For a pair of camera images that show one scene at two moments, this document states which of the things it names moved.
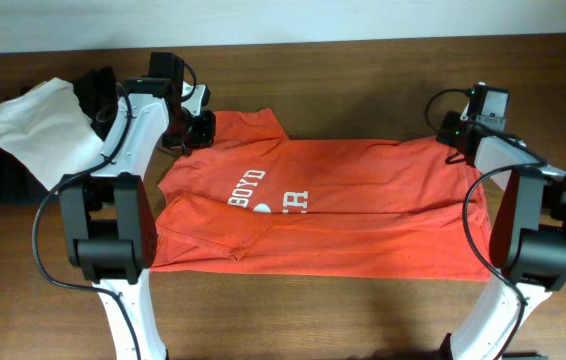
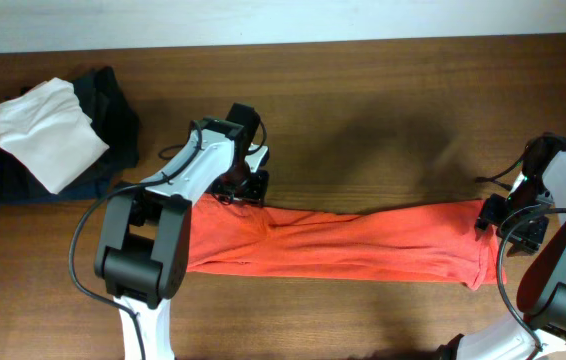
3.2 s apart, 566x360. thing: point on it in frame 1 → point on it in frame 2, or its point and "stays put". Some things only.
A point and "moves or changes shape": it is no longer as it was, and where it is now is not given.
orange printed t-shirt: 255,200 moves or changes shape
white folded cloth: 47,129 stays put
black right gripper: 449,134 → 508,227
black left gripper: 201,133 → 245,185
